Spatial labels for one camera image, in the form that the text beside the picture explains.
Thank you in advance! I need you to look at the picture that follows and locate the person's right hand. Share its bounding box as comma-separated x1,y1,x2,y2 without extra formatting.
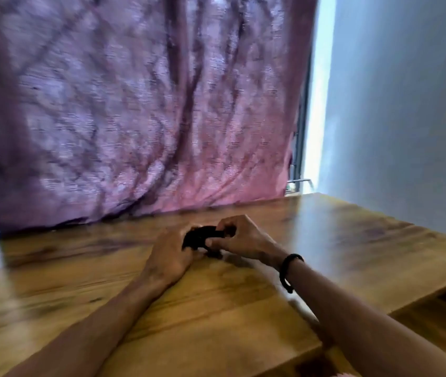
205,214,289,271

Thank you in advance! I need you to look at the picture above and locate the black wristband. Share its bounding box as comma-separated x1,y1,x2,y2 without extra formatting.
279,253,305,294

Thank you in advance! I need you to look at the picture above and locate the wooden desk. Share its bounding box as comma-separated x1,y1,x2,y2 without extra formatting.
0,192,446,377

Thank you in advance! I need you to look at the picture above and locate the wooden drawer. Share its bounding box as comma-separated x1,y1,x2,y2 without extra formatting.
293,276,446,377

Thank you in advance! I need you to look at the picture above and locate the metal window latch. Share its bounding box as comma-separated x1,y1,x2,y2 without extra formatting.
285,178,315,193

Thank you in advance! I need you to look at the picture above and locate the black band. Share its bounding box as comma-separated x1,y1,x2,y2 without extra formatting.
182,225,236,259

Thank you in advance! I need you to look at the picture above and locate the person's left hand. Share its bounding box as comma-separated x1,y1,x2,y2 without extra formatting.
142,223,204,287

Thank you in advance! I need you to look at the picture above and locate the person's left forearm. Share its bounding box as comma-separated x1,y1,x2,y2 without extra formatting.
4,270,176,377

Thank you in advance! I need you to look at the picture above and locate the purple patterned curtain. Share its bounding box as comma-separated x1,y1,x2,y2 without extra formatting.
0,0,320,234

